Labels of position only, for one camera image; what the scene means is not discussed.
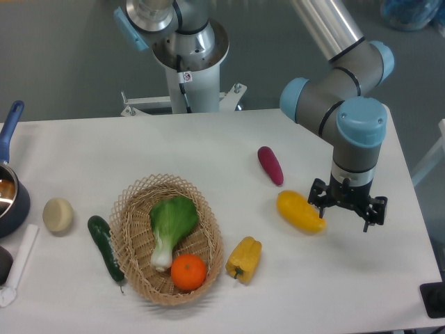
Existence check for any blue plastic bag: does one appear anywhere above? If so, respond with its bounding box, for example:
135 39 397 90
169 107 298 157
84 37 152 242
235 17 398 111
380 0 444 32

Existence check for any beige round bun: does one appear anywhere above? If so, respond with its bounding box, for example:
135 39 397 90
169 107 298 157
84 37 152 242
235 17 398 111
42 198 74 232

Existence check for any yellow bell pepper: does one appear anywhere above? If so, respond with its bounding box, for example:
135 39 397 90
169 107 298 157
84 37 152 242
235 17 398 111
225 237 262 284

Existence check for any woven wicker basket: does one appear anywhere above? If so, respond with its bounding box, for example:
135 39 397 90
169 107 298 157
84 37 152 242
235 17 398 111
109 174 223 305

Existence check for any blue saucepan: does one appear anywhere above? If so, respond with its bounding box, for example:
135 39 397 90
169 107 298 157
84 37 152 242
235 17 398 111
1 100 31 238

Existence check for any dark green cucumber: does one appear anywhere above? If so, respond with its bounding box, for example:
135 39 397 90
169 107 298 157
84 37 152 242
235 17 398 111
87 215 125 294

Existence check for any purple sweet potato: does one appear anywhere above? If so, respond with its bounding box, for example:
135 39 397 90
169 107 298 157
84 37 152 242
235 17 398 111
257 146 284 186

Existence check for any dark grey round object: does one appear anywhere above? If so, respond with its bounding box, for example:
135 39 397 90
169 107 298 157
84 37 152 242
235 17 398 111
0 246 13 285

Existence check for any yellow mango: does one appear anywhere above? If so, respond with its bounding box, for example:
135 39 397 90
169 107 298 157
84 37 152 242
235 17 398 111
276 190 326 234

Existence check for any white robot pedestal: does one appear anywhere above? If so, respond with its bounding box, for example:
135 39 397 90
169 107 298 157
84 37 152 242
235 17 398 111
121 19 247 116

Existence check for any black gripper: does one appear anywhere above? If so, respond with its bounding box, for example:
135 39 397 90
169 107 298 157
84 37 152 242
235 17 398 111
307 174 388 232

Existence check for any white frame at right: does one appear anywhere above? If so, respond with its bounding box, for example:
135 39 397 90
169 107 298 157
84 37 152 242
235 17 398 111
411 119 444 187

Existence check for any green bok choy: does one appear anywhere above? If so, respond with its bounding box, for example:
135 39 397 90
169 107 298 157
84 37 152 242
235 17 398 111
149 196 199 272

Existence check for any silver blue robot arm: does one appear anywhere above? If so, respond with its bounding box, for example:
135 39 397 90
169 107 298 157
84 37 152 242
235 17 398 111
113 1 394 226

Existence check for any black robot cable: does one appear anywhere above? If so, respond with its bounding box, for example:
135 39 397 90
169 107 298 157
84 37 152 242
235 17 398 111
175 54 193 114

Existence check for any black device at edge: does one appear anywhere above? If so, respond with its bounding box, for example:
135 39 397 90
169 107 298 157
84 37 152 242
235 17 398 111
419 282 445 319

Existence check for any white spatula handle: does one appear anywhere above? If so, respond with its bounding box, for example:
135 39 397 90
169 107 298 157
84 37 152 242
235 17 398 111
1 224 39 308

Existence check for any orange fruit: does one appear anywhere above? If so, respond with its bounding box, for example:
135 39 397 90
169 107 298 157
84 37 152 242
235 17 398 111
170 254 207 291

